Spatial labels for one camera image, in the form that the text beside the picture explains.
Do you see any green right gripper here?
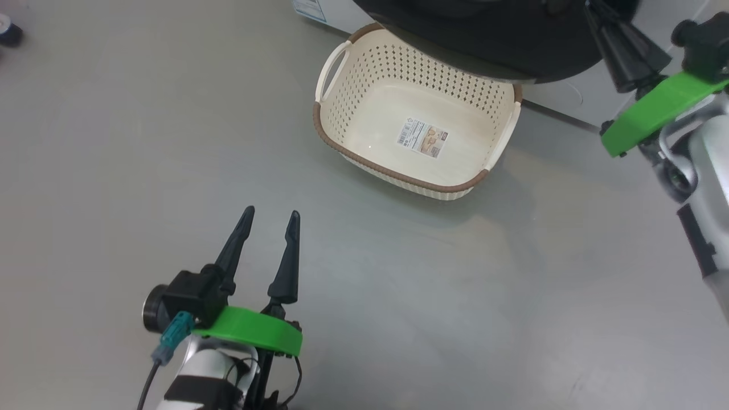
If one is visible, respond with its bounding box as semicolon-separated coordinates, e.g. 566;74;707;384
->
584;0;729;158

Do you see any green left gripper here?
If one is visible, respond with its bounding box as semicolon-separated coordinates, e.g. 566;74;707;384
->
193;206;303;358

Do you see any washing machine glass door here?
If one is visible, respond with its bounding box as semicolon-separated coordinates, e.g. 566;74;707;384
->
353;0;638;85

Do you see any white front-load washing machine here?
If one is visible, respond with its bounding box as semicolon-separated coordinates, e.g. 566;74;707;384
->
293;0;729;132

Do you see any cream perforated basket brown rim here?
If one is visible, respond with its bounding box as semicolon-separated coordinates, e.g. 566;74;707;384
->
312;23;523;201

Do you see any basket product label sticker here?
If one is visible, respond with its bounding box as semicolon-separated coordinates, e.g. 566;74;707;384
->
397;117;449;159

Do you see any blue energy label sticker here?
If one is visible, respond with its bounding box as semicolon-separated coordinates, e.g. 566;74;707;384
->
293;0;327;23

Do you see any black cable with teal connector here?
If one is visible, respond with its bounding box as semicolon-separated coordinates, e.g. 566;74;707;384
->
137;311;195;410

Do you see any thin black looped cable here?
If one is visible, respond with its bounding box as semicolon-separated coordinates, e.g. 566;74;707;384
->
225;353;302;408

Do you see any grey metal frame with caster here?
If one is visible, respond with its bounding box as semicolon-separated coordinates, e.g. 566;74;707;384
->
0;14;24;47

